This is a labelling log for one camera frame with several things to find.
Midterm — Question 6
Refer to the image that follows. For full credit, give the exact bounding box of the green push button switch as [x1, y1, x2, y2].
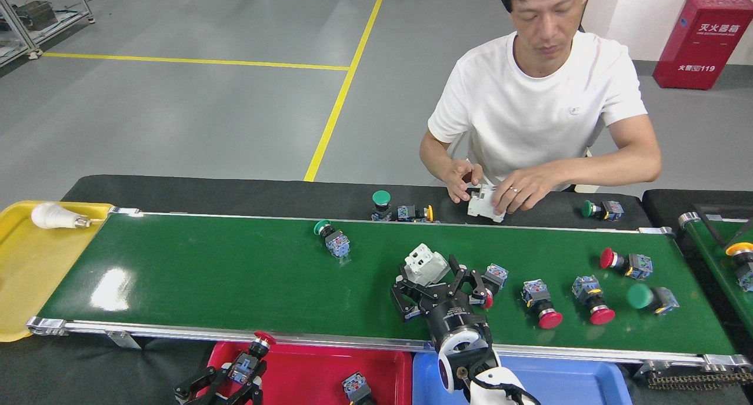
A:
[372, 190, 392, 222]
[581, 200, 624, 222]
[626, 283, 680, 316]
[313, 220, 351, 258]

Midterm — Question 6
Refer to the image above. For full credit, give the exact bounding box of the long green conveyor belt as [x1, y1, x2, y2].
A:
[26, 208, 753, 373]

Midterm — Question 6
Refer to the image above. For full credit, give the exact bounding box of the conveyor drive chain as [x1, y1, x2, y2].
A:
[644, 367, 753, 392]

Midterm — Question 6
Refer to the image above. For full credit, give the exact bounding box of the short green conveyor belt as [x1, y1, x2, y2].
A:
[678, 212, 753, 341]

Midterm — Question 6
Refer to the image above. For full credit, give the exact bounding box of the person's right hand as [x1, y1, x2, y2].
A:
[442, 160, 484, 204]

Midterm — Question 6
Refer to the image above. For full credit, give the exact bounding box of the silver metal rack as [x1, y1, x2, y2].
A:
[0, 0, 95, 69]

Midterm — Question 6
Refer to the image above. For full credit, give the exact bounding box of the black conveyor guide bracket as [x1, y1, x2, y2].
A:
[693, 204, 753, 248]

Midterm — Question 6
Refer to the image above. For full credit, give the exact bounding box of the red push button switch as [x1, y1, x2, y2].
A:
[521, 279, 564, 330]
[469, 264, 509, 310]
[599, 247, 654, 281]
[342, 371, 374, 405]
[572, 275, 616, 326]
[226, 331, 276, 388]

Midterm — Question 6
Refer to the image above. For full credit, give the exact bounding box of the blue plastic bin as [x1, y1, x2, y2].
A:
[412, 352, 633, 405]

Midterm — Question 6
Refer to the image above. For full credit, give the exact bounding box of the white light bulb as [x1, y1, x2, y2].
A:
[31, 202, 92, 230]

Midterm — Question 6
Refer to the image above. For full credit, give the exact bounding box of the red fire extinguisher box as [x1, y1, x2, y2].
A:
[653, 0, 753, 91]

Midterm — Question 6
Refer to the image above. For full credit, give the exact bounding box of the red plastic bin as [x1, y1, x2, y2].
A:
[206, 341, 412, 405]

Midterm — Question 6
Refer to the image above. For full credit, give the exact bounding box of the white circuit breaker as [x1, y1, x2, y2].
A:
[467, 183, 507, 223]
[403, 243, 451, 287]

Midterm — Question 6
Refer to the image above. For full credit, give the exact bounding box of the person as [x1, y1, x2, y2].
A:
[419, 0, 662, 216]

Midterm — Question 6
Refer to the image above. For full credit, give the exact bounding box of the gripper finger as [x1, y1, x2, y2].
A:
[235, 361, 268, 405]
[174, 364, 233, 403]

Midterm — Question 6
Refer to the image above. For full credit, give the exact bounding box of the dark grey equipment box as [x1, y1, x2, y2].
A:
[15, 1, 58, 30]

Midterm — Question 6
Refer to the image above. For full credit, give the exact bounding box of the yellow plastic tray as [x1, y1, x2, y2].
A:
[0, 200, 114, 342]

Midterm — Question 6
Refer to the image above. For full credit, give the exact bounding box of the person's left hand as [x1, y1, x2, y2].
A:
[493, 168, 559, 215]

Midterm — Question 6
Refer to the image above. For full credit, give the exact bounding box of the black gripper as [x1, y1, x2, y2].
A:
[391, 256, 492, 344]

